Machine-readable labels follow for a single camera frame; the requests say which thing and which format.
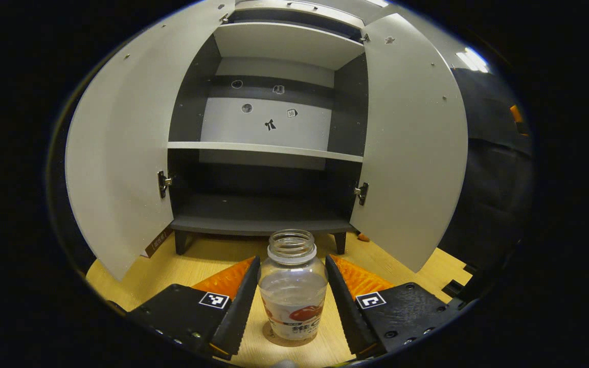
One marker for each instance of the clear plastic bottle red label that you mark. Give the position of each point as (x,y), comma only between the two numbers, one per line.
(292,296)

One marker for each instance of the grey cabinet door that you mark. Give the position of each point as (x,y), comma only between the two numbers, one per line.
(412,153)
(120,153)

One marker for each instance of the small ceiling light panel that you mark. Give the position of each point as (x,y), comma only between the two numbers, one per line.
(472,60)

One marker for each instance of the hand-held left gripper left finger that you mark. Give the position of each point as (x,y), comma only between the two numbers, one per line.
(241,306)

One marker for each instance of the grey cabinet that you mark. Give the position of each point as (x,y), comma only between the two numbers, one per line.
(264,209)

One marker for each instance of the black backdrop cloth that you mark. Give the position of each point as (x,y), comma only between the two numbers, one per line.
(494,194)

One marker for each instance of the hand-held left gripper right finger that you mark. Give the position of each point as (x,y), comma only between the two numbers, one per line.
(345,306)

